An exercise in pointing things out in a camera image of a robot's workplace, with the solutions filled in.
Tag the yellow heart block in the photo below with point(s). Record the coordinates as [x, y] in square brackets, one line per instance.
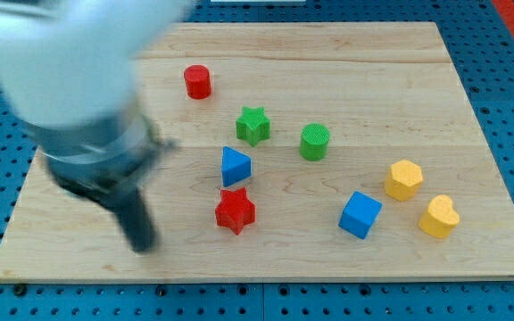
[440, 218]

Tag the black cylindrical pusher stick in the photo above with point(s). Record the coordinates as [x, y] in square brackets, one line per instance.
[135, 221]

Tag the red star block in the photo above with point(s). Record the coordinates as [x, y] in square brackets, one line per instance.
[235, 210]

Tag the blue cube block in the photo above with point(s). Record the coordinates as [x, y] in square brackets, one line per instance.
[359, 214]

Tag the blue triangle block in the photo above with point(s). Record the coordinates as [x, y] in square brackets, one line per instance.
[235, 166]

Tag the dark grey tool mount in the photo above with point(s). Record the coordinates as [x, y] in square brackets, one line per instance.
[105, 159]

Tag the green star block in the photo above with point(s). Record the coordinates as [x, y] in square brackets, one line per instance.
[253, 125]

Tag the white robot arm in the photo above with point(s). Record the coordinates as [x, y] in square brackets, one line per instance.
[66, 69]

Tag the yellow hexagon block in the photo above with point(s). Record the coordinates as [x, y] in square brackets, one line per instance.
[403, 180]

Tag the light wooden board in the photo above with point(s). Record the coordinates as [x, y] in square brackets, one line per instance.
[386, 91]

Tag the red cylinder block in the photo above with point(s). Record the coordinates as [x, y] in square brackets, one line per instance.
[198, 81]

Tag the green cylinder block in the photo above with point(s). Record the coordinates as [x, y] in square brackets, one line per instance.
[314, 142]

